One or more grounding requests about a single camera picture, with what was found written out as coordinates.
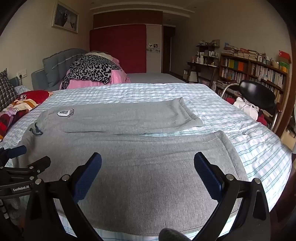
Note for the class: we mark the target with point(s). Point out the framed wall picture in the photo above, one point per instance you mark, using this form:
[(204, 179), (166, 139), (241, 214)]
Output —
[(65, 17)]

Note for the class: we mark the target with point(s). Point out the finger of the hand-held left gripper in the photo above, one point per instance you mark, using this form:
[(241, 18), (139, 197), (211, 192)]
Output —
[(16, 151), (38, 163)]

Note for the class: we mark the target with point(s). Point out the red box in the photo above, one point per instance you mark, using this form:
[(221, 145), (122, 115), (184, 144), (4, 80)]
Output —
[(284, 55)]

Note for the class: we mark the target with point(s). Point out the dark plaid pillow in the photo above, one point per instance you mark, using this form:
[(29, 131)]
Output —
[(7, 88)]

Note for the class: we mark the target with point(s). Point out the plaid bed sheet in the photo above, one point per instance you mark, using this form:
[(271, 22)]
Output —
[(231, 111)]

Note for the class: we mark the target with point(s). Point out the red wardrobe door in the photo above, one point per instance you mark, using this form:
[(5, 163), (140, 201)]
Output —
[(118, 48)]

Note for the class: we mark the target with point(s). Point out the wooden bookshelf with books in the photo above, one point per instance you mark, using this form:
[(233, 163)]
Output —
[(254, 71)]

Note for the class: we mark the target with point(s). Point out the red patterned quilt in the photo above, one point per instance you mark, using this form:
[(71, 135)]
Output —
[(13, 109)]

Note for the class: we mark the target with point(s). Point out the white wardrobe panel with stickers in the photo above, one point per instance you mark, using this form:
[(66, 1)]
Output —
[(153, 62)]

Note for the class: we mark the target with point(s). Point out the black chair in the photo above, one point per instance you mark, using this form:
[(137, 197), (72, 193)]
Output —
[(256, 92)]

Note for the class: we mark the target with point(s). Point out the wall socket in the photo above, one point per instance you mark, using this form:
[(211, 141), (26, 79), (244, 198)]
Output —
[(22, 73)]

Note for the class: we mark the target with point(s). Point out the pink pillow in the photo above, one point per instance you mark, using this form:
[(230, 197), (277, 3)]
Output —
[(118, 78)]

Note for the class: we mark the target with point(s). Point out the white cloth bag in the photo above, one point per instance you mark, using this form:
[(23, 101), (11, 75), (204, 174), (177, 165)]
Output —
[(246, 107)]

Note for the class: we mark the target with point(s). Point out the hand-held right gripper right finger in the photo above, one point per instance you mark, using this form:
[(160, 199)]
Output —
[(207, 177)]

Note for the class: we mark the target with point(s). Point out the grey knitted sweater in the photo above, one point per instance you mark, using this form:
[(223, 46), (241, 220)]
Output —
[(138, 173)]

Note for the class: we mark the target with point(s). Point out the wooden desk with shelf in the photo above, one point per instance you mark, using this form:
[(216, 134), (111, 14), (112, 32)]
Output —
[(203, 66)]

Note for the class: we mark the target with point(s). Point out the leopard print blanket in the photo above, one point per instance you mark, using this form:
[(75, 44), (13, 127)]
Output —
[(92, 67)]

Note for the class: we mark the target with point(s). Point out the grey padded headboard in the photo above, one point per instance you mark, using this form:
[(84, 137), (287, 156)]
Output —
[(55, 62)]

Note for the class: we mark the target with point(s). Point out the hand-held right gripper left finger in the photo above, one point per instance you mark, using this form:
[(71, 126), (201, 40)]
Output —
[(89, 178)]

